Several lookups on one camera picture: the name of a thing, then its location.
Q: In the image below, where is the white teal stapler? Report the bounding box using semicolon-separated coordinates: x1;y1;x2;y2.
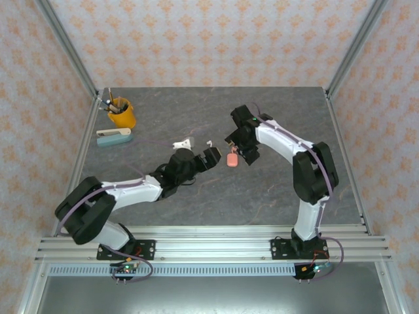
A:
96;127;134;148

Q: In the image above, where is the yellow pen holder cup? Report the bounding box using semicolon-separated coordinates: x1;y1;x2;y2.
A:
107;97;137;129

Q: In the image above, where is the small circuit board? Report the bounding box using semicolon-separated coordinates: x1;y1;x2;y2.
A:
302;261;332;274
110;257;141;274

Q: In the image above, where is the grey metal shelf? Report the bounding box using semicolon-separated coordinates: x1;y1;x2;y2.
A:
35;276;390;314

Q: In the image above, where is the aluminium lower upright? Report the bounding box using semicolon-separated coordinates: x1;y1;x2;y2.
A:
374;261;404;314
18;261;50;314

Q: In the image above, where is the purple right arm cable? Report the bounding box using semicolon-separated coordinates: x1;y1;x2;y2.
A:
251;101;345;284

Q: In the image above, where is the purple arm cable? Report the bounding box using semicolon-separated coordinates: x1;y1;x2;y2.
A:
54;139;174;284
251;101;345;284

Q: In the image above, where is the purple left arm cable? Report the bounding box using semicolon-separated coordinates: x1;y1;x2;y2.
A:
54;139;174;284

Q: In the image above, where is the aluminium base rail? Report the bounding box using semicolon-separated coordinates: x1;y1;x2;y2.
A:
34;224;393;262

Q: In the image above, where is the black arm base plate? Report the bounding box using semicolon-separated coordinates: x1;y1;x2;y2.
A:
96;239;156;261
270;238;329;261

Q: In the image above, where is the aluminium side rail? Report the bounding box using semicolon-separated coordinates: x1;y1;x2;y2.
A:
325;91;374;236
50;94;103;237

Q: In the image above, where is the grey slotted cable duct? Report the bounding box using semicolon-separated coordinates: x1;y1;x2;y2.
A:
48;264;297;277

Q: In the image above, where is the aluminium corner post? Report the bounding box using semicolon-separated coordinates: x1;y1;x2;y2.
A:
33;0;100;99
327;0;390;96

